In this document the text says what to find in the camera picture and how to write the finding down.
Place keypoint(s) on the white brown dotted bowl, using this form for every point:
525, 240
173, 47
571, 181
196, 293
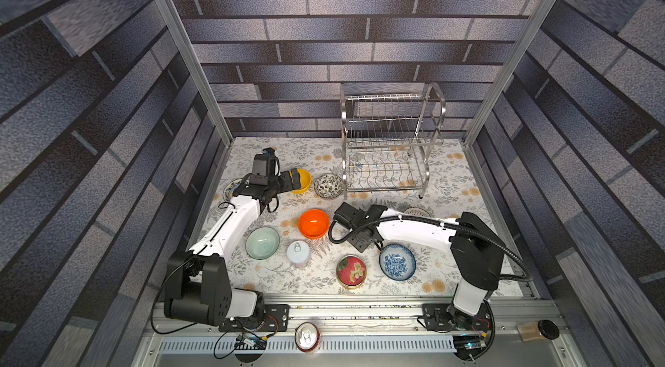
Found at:
416, 211

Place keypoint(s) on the red floral bowl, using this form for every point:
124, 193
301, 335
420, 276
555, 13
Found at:
351, 272

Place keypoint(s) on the floral table mat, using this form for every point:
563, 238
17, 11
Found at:
333, 269

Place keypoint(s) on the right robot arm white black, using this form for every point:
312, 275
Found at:
477, 251

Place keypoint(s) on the black white leaf bowl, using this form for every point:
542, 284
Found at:
329, 186

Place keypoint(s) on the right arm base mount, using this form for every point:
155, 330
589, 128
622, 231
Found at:
444, 318

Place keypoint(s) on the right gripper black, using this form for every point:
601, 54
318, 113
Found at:
358, 235

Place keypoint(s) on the pale green ceramic bowl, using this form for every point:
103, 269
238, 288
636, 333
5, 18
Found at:
262, 243

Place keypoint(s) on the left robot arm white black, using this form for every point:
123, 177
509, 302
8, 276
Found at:
197, 287

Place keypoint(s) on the blue white floral bowl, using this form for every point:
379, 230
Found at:
397, 262

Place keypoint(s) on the yellow plastic bowl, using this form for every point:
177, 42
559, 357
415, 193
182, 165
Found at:
305, 181

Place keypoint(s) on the orange plastic bowl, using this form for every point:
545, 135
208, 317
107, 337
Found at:
314, 224

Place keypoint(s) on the stainless steel dish rack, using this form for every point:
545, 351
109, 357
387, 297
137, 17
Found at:
387, 139

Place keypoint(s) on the blue yellow patterned plate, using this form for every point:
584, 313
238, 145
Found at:
229, 189

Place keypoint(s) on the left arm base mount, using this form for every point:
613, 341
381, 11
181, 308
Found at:
270, 319

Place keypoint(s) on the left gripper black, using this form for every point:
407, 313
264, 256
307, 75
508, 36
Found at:
288, 184

